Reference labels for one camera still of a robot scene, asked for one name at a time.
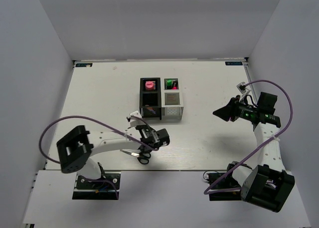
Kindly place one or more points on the pink correction tape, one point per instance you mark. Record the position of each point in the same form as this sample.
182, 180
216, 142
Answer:
151, 110

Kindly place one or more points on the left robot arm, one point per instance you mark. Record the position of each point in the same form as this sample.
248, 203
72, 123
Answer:
77, 147

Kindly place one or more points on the right blue corner label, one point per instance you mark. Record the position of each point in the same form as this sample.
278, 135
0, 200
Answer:
233, 63

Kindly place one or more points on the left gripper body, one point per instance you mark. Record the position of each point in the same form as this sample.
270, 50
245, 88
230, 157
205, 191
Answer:
146, 151

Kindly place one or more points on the left blue corner label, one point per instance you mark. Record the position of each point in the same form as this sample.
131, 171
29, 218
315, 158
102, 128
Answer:
83, 64

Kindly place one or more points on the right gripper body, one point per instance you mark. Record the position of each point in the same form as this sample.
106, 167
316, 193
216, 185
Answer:
241, 110

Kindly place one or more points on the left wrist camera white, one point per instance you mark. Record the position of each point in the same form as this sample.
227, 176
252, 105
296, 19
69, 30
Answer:
134, 119

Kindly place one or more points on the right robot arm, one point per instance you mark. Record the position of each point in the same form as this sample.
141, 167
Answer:
268, 185

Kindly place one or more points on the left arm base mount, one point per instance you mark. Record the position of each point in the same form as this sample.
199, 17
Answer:
86, 190

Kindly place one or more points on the pink glue stick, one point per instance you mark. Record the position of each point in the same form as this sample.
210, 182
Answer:
149, 86

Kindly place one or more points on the black handled scissors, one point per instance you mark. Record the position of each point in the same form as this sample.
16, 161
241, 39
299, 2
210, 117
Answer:
136, 155

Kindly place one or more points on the white slotted organizer box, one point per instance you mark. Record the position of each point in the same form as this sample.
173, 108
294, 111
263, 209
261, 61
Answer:
171, 101

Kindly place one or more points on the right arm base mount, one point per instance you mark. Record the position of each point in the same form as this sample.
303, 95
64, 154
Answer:
227, 183

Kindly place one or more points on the blue corner label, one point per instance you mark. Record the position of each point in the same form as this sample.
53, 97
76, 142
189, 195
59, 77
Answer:
233, 63
83, 64

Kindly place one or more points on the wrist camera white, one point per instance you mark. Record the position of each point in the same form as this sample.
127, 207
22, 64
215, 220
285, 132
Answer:
244, 90
134, 119

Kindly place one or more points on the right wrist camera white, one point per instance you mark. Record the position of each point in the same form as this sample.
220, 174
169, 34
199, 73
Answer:
244, 90

